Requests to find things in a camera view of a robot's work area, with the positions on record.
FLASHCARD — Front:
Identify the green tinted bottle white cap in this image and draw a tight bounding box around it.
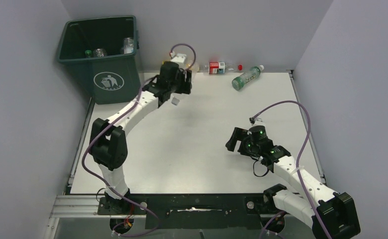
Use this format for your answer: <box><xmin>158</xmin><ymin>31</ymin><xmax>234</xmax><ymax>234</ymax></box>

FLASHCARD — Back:
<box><xmin>231</xmin><ymin>65</ymin><xmax>265</xmax><ymax>91</ymax></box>

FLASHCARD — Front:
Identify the blue label crushed bottle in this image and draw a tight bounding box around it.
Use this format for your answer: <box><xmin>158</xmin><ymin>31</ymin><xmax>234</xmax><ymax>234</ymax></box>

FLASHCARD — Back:
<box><xmin>93</xmin><ymin>48</ymin><xmax>108</xmax><ymax>57</ymax></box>

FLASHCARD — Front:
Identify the dark green label bottle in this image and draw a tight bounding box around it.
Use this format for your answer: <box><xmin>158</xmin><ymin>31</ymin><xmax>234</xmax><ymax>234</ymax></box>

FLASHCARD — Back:
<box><xmin>84</xmin><ymin>50</ymin><xmax>93</xmax><ymax>58</ymax></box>

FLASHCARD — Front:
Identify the clear unlabelled bottle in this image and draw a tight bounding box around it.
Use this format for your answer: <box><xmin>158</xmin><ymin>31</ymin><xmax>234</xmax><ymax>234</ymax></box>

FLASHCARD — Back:
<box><xmin>171</xmin><ymin>97</ymin><xmax>180</xmax><ymax>106</ymax></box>

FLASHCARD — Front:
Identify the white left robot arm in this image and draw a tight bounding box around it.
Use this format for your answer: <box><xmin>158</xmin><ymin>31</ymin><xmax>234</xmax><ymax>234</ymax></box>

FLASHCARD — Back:
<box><xmin>88</xmin><ymin>61</ymin><xmax>193</xmax><ymax>200</ymax></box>

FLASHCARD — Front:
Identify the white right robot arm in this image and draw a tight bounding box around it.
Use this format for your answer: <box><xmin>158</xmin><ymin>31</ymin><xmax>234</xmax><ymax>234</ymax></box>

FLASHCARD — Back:
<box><xmin>225</xmin><ymin>125</ymin><xmax>361</xmax><ymax>239</ymax></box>

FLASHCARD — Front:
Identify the dark green trash bin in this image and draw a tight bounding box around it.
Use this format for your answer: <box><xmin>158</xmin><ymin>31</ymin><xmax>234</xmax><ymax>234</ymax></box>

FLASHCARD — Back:
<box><xmin>56</xmin><ymin>15</ymin><xmax>144</xmax><ymax>105</ymax></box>

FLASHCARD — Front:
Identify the yellow juice bottle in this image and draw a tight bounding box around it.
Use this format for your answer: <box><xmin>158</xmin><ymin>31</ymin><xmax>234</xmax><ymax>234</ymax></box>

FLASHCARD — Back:
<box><xmin>167</xmin><ymin>59</ymin><xmax>199</xmax><ymax>74</ymax></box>

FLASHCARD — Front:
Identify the red label bottle red cap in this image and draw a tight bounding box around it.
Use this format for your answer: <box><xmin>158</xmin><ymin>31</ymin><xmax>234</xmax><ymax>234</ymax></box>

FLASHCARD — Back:
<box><xmin>204</xmin><ymin>61</ymin><xmax>243</xmax><ymax>75</ymax></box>

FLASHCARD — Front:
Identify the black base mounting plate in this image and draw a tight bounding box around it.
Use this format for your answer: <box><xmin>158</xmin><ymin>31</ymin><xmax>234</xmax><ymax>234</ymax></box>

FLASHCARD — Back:
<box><xmin>97</xmin><ymin>193</ymin><xmax>279</xmax><ymax>230</ymax></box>

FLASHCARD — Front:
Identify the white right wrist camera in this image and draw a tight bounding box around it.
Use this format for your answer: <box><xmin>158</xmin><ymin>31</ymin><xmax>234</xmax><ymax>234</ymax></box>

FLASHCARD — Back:
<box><xmin>249</xmin><ymin>117</ymin><xmax>265</xmax><ymax>126</ymax></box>

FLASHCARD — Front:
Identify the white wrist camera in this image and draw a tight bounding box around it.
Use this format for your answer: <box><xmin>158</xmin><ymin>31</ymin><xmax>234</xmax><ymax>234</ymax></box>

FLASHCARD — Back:
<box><xmin>249</xmin><ymin>117</ymin><xmax>265</xmax><ymax>126</ymax></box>
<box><xmin>170</xmin><ymin>52</ymin><xmax>187</xmax><ymax>68</ymax></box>

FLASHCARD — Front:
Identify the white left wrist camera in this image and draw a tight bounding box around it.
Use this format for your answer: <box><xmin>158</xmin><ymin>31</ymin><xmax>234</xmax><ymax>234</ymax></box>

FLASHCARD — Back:
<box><xmin>170</xmin><ymin>52</ymin><xmax>187</xmax><ymax>68</ymax></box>

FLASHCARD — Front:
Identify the aluminium frame rail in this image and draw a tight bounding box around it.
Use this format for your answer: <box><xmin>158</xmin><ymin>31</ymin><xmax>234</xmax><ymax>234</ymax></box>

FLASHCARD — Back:
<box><xmin>42</xmin><ymin>194</ymin><xmax>102</xmax><ymax>239</ymax></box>

